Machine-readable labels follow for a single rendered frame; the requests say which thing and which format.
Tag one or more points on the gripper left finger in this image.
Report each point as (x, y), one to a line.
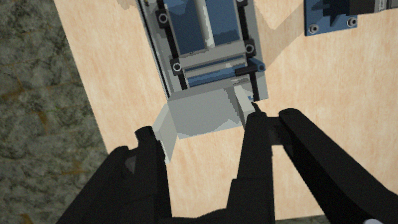
(106, 199)

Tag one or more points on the grey metal block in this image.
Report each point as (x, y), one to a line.
(204, 109)

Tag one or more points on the grey flat bar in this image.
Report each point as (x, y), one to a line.
(215, 67)
(239, 79)

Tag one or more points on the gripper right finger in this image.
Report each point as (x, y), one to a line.
(345, 191)

